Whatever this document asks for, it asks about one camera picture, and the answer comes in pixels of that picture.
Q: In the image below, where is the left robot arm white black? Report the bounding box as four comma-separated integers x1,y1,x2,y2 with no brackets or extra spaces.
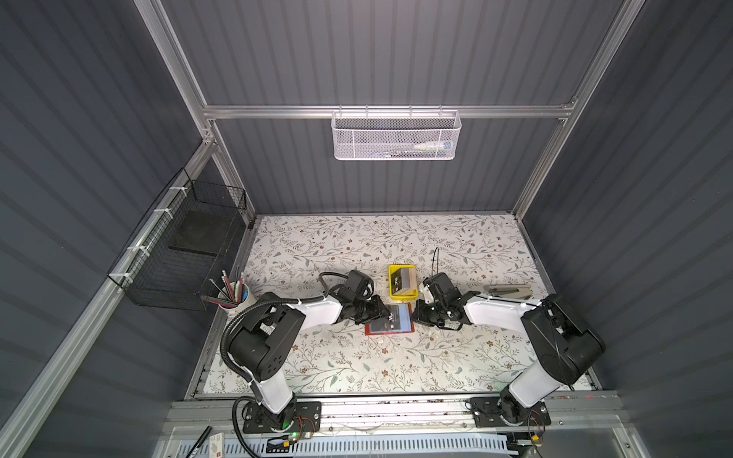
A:
220,270,389,415

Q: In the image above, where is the stack of cards in tray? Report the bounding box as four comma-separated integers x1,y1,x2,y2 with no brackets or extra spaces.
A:
395,267,418,296

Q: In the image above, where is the beige stapler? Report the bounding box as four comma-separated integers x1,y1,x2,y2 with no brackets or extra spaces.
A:
484,284,534,301

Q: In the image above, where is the yellow plastic card tray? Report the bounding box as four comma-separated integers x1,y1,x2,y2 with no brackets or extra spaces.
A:
389,264,419,302

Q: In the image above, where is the white pen cup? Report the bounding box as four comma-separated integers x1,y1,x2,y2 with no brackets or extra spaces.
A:
200,269,254,313

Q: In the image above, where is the black corrugated cable conduit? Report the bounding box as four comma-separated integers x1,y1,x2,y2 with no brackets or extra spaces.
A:
220,271,356,458

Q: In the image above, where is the black wire mesh basket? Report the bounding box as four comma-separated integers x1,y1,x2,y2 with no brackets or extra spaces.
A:
108,172,248,311

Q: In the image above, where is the white wire mesh basket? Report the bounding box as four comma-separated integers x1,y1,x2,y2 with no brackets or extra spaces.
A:
330,112,462,161

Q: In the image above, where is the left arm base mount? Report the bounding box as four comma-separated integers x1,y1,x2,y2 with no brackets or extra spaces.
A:
241,401,323,434

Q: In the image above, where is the white tube in basket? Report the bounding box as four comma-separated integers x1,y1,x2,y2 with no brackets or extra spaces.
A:
413,140,454,155

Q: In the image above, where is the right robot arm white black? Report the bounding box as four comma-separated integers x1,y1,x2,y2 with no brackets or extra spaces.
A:
412,273,606,423

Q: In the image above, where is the floral table mat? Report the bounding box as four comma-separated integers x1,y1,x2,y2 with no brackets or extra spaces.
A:
197,214,597,396

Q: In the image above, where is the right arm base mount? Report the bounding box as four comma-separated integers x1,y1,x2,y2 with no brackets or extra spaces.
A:
465,396,552,429

